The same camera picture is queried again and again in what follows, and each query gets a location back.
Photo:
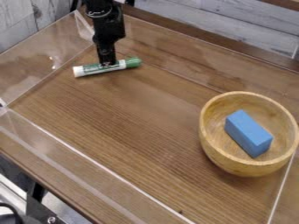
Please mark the green white marker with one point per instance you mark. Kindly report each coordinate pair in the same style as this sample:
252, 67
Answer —
98, 69

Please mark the clear acrylic tray wall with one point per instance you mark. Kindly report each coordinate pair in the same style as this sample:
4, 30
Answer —
109, 141

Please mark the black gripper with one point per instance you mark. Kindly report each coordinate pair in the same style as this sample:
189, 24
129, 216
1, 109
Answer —
105, 14

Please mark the black metal table bracket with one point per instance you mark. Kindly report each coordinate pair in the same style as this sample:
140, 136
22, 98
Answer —
36, 209

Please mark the brown wooden bowl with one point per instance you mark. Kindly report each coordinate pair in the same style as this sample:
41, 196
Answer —
221, 149

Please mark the blue foam block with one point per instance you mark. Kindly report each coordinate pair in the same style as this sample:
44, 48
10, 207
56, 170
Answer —
247, 133

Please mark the clear acrylic corner brace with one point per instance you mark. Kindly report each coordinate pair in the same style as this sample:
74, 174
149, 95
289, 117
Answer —
84, 28

